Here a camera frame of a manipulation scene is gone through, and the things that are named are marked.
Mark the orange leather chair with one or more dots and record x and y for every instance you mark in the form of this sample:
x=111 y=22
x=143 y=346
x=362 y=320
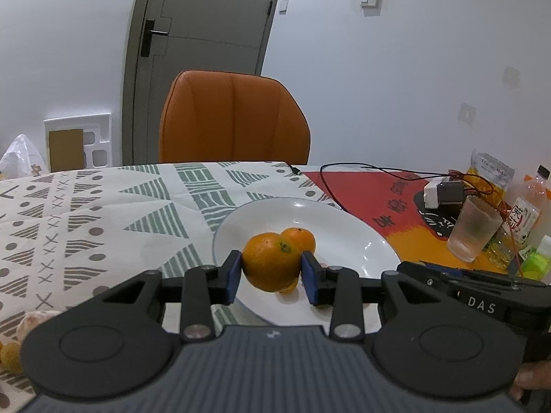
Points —
x=234 y=116

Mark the peeled orange piece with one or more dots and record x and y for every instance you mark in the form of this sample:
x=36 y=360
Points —
x=36 y=322

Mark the brown cardboard piece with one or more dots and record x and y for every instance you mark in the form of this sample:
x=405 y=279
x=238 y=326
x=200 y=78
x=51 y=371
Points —
x=66 y=150

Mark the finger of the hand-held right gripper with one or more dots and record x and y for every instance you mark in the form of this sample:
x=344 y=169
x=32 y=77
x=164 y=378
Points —
x=424 y=270

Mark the patterned tablecloth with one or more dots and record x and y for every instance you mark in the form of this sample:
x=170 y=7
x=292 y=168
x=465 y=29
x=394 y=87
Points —
x=107 y=232

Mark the yellow snack bag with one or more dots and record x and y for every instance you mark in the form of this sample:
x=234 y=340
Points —
x=490 y=170

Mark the plastic drink bottle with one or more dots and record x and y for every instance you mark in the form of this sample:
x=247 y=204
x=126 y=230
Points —
x=527 y=213

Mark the grey door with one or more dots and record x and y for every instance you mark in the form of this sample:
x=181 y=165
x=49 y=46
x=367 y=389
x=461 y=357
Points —
x=198 y=51

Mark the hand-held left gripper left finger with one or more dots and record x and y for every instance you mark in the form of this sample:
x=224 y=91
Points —
x=235 y=273

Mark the person's right hand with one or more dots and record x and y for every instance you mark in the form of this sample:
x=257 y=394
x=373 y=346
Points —
x=524 y=382

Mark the white ceramic plate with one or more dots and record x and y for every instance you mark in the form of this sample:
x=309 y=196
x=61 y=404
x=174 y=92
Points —
x=348 y=232

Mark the ribbed glass cup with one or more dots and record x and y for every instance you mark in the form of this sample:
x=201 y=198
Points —
x=473 y=230

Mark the medium orange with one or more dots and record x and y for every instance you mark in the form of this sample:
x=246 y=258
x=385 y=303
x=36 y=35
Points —
x=300 y=240

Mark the white foam packaging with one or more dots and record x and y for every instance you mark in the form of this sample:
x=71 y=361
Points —
x=100 y=137

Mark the red and orange mat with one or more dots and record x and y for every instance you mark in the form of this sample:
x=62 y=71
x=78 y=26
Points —
x=374 y=193

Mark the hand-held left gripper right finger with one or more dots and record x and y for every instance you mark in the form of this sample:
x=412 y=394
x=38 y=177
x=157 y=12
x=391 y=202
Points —
x=308 y=276

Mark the round green-brown fruit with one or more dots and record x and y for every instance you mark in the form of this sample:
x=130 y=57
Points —
x=10 y=353

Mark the white light switch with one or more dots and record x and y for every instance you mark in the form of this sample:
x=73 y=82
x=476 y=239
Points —
x=283 y=5

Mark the large orange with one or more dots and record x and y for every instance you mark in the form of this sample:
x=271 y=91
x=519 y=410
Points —
x=267 y=262

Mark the clear plastic bag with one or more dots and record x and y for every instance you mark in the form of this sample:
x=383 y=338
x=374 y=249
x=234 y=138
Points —
x=19 y=157

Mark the small orange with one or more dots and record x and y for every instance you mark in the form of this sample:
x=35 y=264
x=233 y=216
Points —
x=289 y=287

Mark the white charger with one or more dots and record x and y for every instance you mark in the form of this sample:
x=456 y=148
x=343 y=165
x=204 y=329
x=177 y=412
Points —
x=434 y=192

